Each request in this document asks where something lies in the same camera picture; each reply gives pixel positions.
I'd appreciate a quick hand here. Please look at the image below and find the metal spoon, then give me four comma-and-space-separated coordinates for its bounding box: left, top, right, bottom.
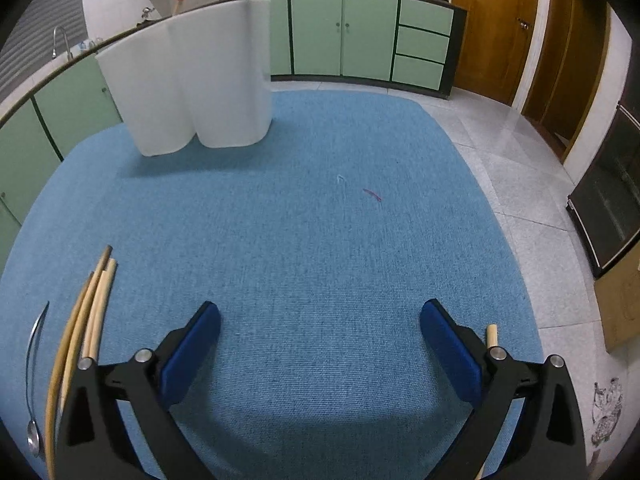
25, 301, 51, 458

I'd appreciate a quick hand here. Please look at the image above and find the chrome sink faucet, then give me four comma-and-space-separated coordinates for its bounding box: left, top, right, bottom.
51, 26, 75, 61

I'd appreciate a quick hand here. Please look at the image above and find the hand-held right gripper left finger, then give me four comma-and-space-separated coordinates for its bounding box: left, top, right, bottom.
54, 301, 222, 480

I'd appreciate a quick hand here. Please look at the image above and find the wooden door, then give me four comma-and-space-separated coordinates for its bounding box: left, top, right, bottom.
451, 0, 542, 107

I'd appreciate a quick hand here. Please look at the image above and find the grey window blind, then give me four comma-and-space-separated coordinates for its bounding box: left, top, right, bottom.
0, 0, 88, 106

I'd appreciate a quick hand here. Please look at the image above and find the yellowish bamboo chopstick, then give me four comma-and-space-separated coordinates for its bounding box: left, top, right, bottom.
45, 271, 97, 480

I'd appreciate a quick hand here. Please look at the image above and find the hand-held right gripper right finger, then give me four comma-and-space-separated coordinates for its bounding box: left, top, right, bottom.
419, 299, 590, 480

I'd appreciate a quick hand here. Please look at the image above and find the brown wooden chopstick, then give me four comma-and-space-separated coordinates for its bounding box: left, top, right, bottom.
57, 245, 114, 411

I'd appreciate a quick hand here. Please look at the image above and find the light bamboo chopstick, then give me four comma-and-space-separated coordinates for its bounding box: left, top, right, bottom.
474, 324, 500, 480
89, 258, 119, 361
80, 270, 110, 360

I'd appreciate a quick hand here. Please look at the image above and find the cardboard box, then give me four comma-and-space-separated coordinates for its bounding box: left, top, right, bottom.
593, 240, 640, 353

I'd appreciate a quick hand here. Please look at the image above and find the green cabinet drawer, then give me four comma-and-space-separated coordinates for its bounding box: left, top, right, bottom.
398, 0, 453, 37
395, 26, 450, 65
391, 55, 446, 90

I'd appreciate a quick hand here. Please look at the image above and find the white plastic utensil holder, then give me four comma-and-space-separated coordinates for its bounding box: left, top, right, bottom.
95, 0, 272, 157

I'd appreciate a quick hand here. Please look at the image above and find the black glass cabinet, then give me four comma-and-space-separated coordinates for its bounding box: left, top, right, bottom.
566, 102, 640, 278

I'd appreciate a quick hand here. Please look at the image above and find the wooden doorway frame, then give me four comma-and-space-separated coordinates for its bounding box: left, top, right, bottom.
520, 0, 613, 163

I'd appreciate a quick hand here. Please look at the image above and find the blue table mat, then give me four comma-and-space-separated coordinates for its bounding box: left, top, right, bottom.
0, 91, 546, 480

